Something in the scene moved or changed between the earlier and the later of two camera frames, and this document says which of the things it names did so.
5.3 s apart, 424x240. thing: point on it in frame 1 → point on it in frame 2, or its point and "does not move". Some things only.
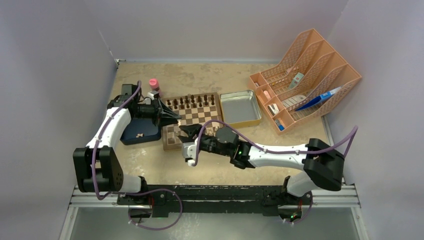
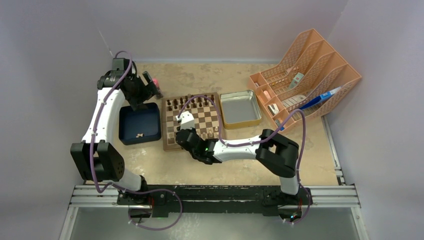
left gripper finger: (169, 116) → (155, 90)
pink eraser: (267, 95) does not move
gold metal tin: (240, 108) does not move
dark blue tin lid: (149, 127) does not move
